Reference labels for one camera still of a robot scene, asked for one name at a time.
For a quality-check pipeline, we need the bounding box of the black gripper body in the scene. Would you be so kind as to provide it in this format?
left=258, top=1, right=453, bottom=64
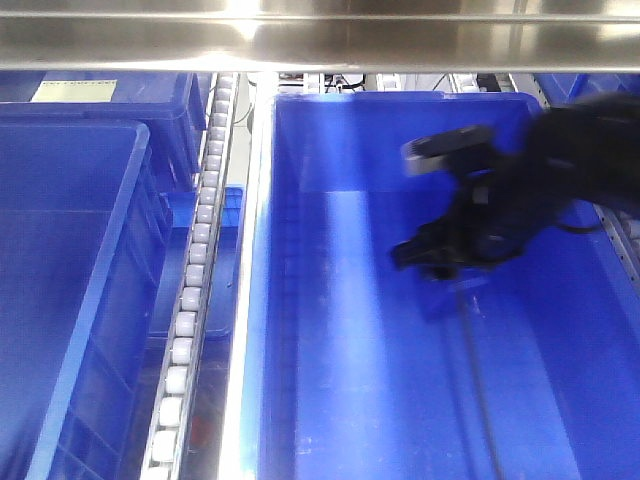
left=390, top=150, right=572, bottom=280

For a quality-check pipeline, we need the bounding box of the large blue bin centre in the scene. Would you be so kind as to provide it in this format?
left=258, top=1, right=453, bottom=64
left=251, top=92, right=639, bottom=479

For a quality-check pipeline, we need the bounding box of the right roller conveyor track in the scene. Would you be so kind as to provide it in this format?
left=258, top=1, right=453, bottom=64
left=594, top=205, right=639, bottom=295

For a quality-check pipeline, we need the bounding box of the steel shelf front beam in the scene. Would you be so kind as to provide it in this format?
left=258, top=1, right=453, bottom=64
left=1, top=1, right=639, bottom=73

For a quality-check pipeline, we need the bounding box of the blue bin rear left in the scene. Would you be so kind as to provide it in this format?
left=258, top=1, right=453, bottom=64
left=1, top=70, right=213, bottom=192

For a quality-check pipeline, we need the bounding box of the white roller conveyor track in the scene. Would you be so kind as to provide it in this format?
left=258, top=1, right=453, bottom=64
left=139, top=72, right=240, bottom=479

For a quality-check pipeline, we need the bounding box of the large blue bin left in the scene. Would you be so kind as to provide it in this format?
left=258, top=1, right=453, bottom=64
left=1, top=120, right=172, bottom=479

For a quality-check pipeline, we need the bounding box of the large blue bin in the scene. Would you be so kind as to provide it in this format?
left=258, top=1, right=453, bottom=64
left=1, top=120, right=172, bottom=479
left=251, top=92, right=639, bottom=479

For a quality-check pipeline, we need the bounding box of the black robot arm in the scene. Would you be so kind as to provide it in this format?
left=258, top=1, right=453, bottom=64
left=390, top=92, right=639, bottom=280

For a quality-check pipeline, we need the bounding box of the small blue plastic block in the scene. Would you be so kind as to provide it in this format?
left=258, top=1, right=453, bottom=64
left=419, top=276, right=488, bottom=324

